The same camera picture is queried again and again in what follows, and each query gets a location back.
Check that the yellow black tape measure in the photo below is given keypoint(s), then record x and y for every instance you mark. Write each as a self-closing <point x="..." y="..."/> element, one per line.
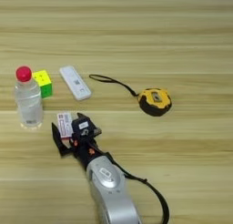
<point x="154" y="102"/>

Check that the white rectangular device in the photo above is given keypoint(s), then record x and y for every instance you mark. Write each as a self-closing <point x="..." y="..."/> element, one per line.
<point x="75" y="82"/>

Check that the clear water bottle red cap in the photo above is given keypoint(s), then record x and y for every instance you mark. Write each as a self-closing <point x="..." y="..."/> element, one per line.
<point x="28" y="103"/>

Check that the small red white box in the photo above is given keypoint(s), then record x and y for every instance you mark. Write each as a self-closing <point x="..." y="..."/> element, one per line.
<point x="64" y="124"/>

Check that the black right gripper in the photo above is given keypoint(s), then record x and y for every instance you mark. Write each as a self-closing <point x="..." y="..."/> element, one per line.
<point x="86" y="150"/>

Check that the yellow green puzzle cube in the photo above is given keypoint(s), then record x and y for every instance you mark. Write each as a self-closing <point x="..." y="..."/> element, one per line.
<point x="45" y="89"/>

